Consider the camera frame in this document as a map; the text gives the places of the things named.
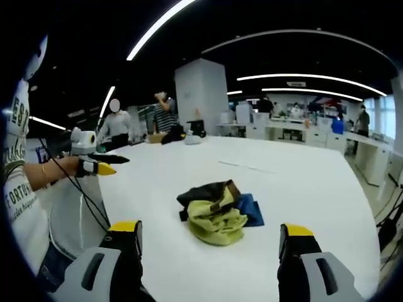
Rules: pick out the person's blue jeans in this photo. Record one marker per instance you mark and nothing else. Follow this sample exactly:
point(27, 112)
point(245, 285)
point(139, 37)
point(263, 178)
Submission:
point(50, 270)

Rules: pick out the white counter with cabinets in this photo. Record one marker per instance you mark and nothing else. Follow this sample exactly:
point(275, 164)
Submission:
point(289, 133)

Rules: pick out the black bag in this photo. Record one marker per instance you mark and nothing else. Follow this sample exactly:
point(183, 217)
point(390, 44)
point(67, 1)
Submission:
point(172, 133)

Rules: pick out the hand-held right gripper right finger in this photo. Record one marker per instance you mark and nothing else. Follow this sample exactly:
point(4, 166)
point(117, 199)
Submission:
point(296, 267)

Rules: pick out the blue cloth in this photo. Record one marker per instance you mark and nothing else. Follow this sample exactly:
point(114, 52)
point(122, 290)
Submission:
point(253, 210)

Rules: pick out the white square pillar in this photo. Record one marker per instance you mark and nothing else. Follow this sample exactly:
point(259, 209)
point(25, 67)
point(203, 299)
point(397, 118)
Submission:
point(201, 94)

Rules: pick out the black device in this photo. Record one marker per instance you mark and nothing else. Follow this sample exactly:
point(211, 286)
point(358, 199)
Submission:
point(197, 127)

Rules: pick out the long ceiling light strip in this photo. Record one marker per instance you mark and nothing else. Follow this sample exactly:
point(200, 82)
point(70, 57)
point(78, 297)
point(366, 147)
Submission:
point(157, 26)
point(315, 78)
point(315, 92)

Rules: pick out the person's left hand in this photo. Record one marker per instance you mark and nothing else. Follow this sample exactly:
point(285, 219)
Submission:
point(69, 166)

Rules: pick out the cardboard box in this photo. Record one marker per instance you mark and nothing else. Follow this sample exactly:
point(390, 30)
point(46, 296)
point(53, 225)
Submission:
point(155, 138)

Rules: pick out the person's head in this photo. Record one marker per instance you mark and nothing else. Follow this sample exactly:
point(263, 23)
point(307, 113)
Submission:
point(36, 58)

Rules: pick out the yellow-green and dark garment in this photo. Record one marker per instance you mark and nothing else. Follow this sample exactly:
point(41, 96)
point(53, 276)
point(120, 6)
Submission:
point(217, 220)

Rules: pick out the blue container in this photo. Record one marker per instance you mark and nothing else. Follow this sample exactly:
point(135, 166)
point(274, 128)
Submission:
point(337, 126)

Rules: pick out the operator in white t-shirt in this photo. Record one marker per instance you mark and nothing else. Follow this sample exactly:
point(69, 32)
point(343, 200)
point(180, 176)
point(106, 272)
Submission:
point(20, 195)

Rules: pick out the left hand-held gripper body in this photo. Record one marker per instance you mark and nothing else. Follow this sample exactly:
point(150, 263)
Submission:
point(82, 140)

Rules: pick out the black tripod stand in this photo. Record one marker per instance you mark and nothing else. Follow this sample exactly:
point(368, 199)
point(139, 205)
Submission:
point(388, 226)

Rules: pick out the grey cloth bundle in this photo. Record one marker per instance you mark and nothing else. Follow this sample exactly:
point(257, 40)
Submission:
point(192, 140)

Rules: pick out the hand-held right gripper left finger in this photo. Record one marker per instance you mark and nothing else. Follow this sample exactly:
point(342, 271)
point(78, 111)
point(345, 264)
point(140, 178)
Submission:
point(126, 264)

